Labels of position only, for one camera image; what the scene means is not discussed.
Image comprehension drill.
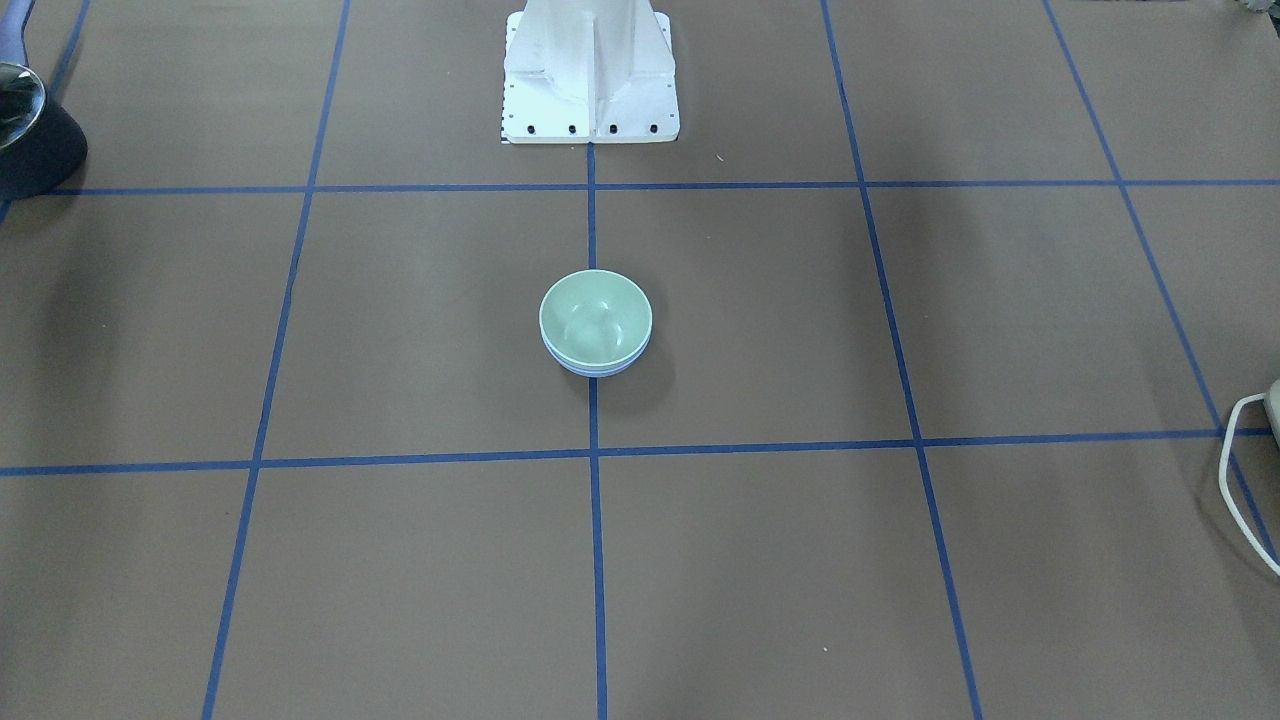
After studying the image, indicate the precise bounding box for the blue bowl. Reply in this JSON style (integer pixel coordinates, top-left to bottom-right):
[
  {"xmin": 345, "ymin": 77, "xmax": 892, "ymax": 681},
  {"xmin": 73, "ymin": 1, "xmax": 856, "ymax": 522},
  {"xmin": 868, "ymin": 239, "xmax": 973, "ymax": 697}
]
[{"xmin": 541, "ymin": 334, "xmax": 652, "ymax": 378}]

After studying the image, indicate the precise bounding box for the green bowl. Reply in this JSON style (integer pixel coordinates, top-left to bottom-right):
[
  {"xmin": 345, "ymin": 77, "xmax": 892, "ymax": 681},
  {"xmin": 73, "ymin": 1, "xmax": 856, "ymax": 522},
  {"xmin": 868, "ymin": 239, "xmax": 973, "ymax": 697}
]
[{"xmin": 538, "ymin": 269, "xmax": 654, "ymax": 340}]

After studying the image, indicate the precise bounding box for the white chrome toaster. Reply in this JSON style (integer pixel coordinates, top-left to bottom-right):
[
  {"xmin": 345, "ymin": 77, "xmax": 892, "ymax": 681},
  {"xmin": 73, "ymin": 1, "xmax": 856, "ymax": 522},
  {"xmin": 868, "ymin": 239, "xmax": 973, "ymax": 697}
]
[{"xmin": 1262, "ymin": 379, "xmax": 1280, "ymax": 445}]

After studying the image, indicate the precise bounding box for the dark blue saucepan with lid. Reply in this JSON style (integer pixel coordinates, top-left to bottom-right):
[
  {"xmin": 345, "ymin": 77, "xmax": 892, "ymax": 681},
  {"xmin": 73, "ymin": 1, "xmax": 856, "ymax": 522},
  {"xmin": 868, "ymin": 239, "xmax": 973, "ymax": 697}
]
[{"xmin": 1, "ymin": 1, "xmax": 88, "ymax": 202}]

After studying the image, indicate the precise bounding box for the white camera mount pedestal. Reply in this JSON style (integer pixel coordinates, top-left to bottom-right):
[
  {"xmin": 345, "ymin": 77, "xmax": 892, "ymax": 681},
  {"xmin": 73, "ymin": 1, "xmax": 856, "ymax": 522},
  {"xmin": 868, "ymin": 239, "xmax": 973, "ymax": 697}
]
[{"xmin": 500, "ymin": 1, "xmax": 681, "ymax": 145}]

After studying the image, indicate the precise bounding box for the white toaster power cord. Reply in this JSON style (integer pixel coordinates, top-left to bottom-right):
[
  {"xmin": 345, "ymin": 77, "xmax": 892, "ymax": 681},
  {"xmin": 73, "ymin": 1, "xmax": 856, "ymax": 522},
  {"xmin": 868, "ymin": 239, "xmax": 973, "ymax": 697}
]
[{"xmin": 1219, "ymin": 393, "xmax": 1280, "ymax": 577}]

